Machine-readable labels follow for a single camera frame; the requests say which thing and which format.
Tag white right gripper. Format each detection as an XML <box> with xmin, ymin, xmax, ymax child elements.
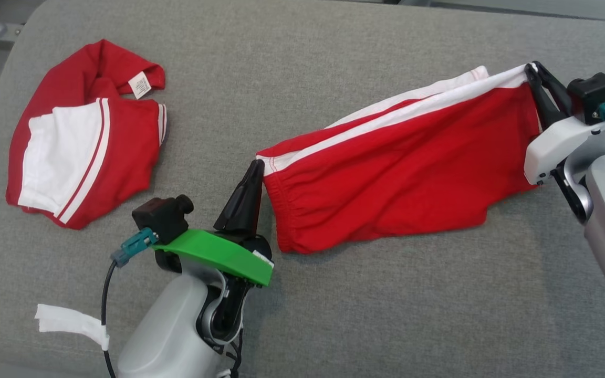
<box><xmin>523</xmin><ymin>61</ymin><xmax>605</xmax><ymax>186</ymax></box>

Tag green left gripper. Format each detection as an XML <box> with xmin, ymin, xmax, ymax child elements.
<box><xmin>153</xmin><ymin>159</ymin><xmax>275</xmax><ymax>287</ymax></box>

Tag red white basketball jersey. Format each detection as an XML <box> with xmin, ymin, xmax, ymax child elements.
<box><xmin>6</xmin><ymin>39</ymin><xmax>168</xmax><ymax>230</ymax></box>

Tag red shorts white stripe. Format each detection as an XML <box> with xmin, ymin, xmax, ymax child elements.
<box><xmin>256</xmin><ymin>64</ymin><xmax>544</xmax><ymax>255</ymax></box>

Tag grey fabric sofa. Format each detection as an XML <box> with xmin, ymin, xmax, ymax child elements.
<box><xmin>0</xmin><ymin>0</ymin><xmax>605</xmax><ymax>378</ymax></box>

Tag white tape tag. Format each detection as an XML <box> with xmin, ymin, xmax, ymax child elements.
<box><xmin>35</xmin><ymin>303</ymin><xmax>110</xmax><ymax>351</ymax></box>

